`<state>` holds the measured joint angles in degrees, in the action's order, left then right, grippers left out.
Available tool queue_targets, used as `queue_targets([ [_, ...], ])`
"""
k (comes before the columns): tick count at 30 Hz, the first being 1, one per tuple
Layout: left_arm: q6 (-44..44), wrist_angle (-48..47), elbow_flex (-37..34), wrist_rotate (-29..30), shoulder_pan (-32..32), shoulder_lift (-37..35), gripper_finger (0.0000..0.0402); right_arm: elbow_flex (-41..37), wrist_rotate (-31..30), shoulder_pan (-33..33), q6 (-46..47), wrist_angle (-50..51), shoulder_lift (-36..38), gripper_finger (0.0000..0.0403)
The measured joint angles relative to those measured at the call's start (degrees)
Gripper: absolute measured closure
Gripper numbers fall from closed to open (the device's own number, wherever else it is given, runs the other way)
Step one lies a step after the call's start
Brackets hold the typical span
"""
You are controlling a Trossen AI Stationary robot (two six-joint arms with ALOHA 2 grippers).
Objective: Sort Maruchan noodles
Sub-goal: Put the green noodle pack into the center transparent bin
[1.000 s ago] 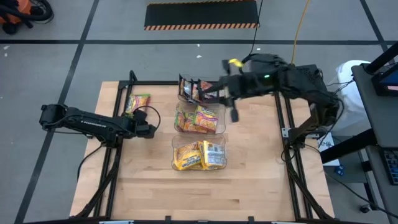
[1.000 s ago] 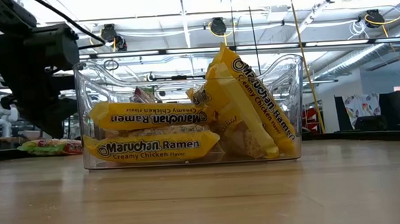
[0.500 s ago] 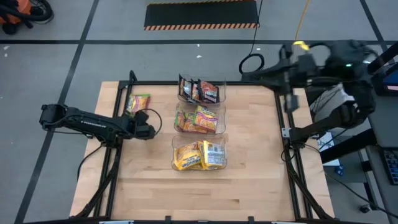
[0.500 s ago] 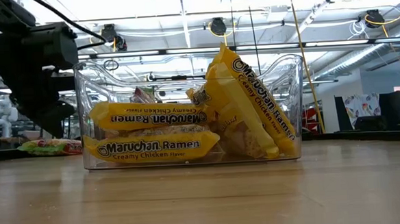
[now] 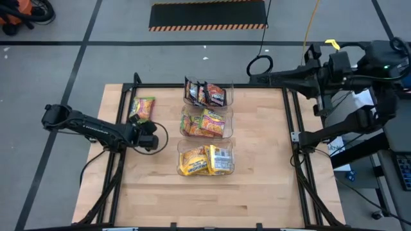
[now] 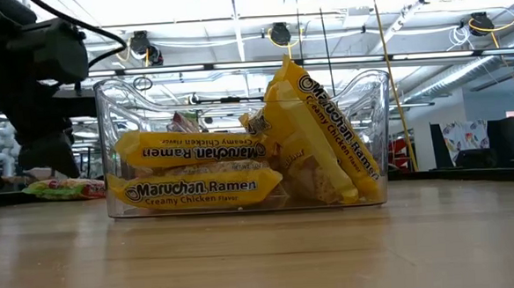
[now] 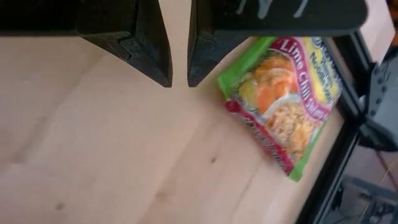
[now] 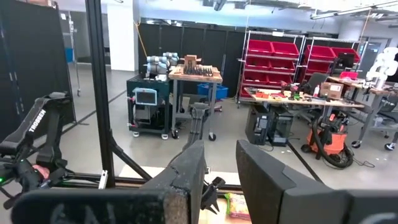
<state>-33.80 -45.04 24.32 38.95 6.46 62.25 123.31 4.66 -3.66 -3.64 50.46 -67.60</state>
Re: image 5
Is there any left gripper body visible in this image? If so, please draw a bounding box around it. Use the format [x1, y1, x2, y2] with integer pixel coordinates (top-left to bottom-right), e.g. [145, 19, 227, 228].
[135, 119, 160, 151]

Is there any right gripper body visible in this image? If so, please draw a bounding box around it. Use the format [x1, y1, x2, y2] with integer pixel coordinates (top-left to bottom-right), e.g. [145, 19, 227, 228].
[303, 43, 354, 118]

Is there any yellow Maruchan chicken ramen pack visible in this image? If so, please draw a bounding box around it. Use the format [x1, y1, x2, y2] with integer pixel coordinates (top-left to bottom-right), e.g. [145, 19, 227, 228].
[179, 146, 210, 176]
[201, 146, 213, 176]
[210, 144, 234, 175]

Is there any yellow tape tag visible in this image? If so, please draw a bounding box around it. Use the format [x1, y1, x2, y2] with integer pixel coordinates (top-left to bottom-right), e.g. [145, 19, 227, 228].
[324, 38, 341, 51]

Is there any clear plastic bin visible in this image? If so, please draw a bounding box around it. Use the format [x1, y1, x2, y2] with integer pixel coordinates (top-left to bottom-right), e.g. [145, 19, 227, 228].
[176, 138, 235, 176]
[182, 76, 234, 108]
[179, 104, 234, 139]

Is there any white plastic bag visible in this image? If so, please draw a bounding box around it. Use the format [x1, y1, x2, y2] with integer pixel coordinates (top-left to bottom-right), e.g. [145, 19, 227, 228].
[324, 89, 383, 139]

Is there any black computer tower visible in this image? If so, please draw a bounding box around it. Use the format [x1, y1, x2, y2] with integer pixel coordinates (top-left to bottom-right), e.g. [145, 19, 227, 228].
[249, 73, 280, 87]

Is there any white paper sheet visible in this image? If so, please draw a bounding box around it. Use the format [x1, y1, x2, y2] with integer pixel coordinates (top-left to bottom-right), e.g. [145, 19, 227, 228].
[326, 136, 353, 173]

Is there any black desk support beam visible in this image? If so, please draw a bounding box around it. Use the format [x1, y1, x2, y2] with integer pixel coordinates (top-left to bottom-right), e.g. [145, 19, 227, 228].
[329, 132, 391, 170]

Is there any grey desk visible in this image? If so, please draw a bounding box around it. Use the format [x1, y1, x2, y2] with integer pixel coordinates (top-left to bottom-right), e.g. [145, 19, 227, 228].
[377, 149, 411, 225]
[383, 96, 411, 153]

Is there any black orange-striped floor mat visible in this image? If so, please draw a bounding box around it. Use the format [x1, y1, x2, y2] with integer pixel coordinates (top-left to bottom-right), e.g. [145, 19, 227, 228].
[148, 0, 268, 32]

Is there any black keyboard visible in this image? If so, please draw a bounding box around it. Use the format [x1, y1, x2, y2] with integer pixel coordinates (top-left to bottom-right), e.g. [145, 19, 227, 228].
[392, 152, 411, 192]

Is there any orange shop vacuum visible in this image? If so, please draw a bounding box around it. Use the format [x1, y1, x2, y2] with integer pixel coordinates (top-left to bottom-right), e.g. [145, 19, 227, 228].
[0, 0, 56, 36]

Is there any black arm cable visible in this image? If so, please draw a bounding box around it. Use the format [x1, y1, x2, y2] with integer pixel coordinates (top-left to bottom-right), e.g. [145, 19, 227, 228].
[133, 121, 170, 156]
[78, 149, 107, 187]

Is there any black aluminium table frame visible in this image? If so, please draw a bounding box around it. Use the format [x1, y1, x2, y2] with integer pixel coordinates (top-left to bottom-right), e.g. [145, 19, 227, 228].
[71, 72, 347, 231]

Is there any yellow hanging cable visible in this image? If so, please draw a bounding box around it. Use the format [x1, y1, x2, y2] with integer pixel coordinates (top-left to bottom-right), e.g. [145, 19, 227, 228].
[300, 0, 321, 67]

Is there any black hanging cable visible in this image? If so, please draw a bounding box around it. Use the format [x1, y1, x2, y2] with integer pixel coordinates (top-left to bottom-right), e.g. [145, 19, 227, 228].
[246, 0, 274, 77]

